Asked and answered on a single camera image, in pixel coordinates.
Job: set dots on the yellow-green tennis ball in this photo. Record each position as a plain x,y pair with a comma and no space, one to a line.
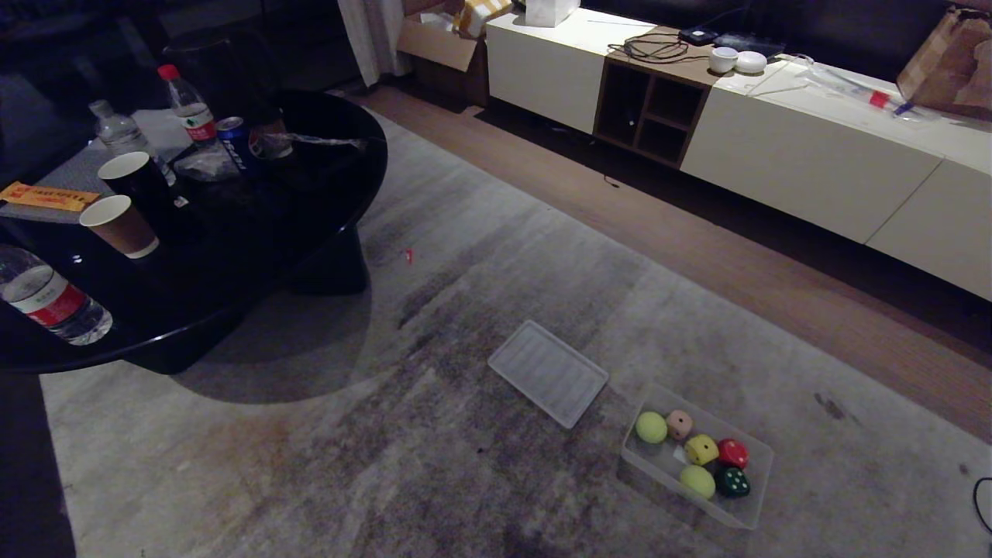
697,481
651,427

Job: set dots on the cardboard box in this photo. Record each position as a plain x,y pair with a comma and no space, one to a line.
446,39

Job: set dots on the white tissue box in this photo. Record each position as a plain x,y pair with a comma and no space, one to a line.
550,11

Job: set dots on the clear plastic box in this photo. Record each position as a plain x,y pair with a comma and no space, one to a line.
748,465

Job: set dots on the grey patterned rug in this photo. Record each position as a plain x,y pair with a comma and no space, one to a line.
480,372

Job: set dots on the clear plastic lid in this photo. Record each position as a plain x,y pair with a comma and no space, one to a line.
548,373

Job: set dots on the pink die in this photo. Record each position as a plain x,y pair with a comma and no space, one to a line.
680,424

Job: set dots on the black round coffee table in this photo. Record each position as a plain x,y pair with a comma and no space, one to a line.
256,232

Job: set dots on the yellow die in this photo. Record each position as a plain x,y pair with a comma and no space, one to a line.
701,449

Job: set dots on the white curtain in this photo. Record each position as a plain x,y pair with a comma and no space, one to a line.
373,39

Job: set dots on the red die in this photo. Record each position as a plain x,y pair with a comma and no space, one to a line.
733,452

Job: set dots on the blue soda can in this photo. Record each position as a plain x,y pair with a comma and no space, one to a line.
235,143

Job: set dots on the dark green die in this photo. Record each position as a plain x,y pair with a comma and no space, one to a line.
732,482

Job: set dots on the crumpled clear plastic wrap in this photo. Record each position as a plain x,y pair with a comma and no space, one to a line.
203,164

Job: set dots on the white cup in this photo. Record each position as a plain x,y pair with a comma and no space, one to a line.
722,60

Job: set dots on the white round lid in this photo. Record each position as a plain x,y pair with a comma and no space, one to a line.
750,62

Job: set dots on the black flat device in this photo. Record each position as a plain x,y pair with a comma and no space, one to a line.
740,43

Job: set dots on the white low sideboard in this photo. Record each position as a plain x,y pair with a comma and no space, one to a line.
814,147

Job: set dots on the red-cap water bottle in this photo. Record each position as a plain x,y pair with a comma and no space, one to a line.
191,108

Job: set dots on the black paper cup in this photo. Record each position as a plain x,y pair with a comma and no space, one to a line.
139,180

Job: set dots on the brown paper cup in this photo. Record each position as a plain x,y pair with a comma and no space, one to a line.
120,225

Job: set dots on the clear water bottle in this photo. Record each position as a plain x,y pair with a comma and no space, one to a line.
120,133

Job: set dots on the clear plastic bag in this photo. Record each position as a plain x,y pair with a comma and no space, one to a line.
852,87

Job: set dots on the red-label water bottle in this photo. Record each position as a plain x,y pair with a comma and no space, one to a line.
54,302

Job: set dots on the orange flat packet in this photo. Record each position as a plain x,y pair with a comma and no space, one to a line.
48,197

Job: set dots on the brown paper bag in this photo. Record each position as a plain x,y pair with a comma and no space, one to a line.
949,66

